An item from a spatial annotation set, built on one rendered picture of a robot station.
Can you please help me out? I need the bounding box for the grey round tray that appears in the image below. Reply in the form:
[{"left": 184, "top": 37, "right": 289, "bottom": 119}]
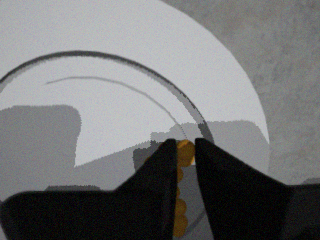
[{"left": 0, "top": 0, "right": 270, "bottom": 206}]

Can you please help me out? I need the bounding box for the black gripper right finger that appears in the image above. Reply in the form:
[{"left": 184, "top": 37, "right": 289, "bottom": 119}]
[{"left": 194, "top": 138, "right": 320, "bottom": 240}]

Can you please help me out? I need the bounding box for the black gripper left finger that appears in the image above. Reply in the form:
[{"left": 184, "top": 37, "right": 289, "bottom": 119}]
[{"left": 0, "top": 139, "right": 177, "bottom": 240}]

